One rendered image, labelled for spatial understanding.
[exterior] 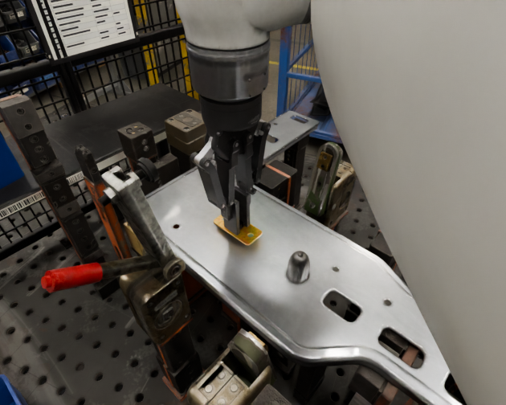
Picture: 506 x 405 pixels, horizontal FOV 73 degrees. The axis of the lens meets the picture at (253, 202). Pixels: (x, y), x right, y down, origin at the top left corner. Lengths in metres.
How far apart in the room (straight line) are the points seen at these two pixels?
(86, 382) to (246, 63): 0.69
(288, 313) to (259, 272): 0.08
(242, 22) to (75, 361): 0.74
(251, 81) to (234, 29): 0.06
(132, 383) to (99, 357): 0.10
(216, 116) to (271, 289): 0.26
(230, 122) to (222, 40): 0.09
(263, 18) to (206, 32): 0.06
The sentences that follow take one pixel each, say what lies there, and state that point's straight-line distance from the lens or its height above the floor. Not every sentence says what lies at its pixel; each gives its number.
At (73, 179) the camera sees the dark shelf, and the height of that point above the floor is 1.01.
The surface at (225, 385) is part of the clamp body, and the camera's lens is 0.38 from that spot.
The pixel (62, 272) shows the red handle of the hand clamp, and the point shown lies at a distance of 0.39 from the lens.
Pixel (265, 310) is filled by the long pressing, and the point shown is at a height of 1.00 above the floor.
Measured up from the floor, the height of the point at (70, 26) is 1.21.
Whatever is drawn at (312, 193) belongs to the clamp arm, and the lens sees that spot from 0.62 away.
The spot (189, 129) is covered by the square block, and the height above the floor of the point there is 1.06.
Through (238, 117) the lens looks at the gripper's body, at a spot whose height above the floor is 1.23.
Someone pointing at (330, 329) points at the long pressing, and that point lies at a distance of 0.49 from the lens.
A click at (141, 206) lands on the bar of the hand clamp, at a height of 1.18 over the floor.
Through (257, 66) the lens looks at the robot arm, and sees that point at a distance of 0.38.
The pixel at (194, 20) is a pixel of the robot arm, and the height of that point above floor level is 1.34.
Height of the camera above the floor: 1.43
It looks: 43 degrees down
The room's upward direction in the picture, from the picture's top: straight up
